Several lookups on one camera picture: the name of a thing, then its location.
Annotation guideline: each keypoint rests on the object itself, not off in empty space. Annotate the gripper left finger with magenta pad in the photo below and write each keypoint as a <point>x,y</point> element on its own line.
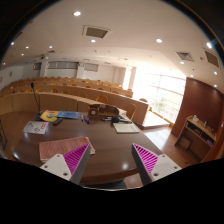
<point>69,166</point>

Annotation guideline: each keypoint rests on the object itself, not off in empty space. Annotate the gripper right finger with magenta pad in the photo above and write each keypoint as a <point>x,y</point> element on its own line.
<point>151,166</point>

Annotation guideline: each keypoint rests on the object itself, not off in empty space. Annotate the pink folded towel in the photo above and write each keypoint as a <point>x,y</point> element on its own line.
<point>48,149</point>

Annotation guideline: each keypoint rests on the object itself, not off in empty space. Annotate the black remote control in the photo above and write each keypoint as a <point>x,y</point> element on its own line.
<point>57,121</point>

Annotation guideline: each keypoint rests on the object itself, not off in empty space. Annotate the white closed notebook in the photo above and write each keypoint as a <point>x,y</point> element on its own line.
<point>125,128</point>

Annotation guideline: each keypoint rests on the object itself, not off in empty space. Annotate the blue and red markers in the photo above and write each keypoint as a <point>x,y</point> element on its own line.
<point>85,119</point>

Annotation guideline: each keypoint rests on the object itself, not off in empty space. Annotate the white paper with red print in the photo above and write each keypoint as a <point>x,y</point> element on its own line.
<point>35,127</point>

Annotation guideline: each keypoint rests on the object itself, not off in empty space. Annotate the wooden shelf cabinet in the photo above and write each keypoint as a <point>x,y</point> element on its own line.
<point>196,136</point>

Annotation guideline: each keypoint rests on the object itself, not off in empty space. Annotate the yellow bag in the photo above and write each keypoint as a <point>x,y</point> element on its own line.
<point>49,116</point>

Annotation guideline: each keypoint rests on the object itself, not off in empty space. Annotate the black device on table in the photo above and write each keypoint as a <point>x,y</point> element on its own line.
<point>116,119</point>

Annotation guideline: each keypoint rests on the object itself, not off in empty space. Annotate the wooden desktop box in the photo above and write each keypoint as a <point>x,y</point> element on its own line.
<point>97,110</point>

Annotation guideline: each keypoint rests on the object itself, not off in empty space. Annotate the wooden chair near table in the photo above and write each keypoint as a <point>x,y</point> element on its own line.
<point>130,111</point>

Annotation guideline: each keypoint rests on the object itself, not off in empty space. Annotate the wooden chair behind box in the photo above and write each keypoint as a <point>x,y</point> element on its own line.
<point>102,99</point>

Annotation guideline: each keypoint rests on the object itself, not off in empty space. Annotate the long curved wooden desk row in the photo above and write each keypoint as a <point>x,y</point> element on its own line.
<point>19,99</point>

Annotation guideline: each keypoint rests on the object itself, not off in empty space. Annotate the black gooseneck microphone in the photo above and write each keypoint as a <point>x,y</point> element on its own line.
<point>36,99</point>

